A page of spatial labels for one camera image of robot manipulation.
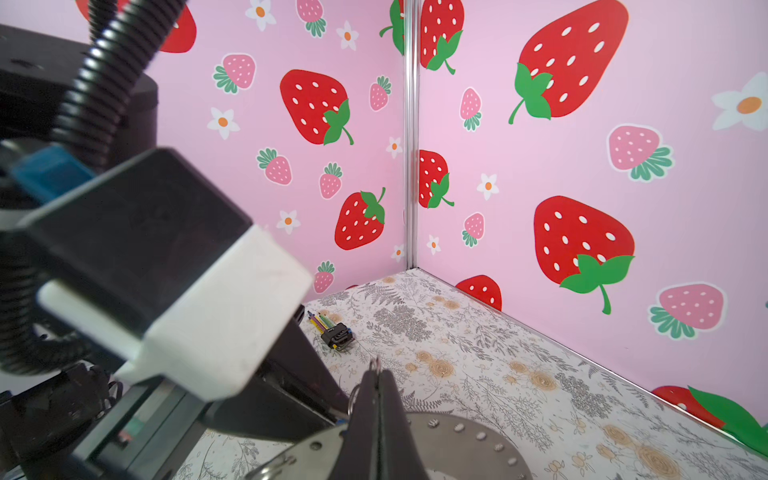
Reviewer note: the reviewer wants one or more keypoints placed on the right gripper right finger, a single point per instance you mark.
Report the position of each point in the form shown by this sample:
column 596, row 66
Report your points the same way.
column 396, row 454

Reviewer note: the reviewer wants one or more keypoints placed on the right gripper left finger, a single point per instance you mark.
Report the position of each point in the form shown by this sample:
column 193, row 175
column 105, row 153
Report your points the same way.
column 358, row 455

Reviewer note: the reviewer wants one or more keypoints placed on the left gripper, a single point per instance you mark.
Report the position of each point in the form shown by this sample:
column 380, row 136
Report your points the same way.
column 79, row 425

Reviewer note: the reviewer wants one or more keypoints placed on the perforated metal ring disc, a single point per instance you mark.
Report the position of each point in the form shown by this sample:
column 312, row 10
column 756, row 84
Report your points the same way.
column 449, row 446

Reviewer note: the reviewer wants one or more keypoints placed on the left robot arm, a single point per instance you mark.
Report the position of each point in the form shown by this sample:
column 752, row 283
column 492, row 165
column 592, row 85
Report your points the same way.
column 91, row 121

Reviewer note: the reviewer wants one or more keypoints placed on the black connector with coloured wires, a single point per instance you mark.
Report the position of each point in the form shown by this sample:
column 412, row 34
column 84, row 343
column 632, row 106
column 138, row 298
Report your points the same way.
column 337, row 336

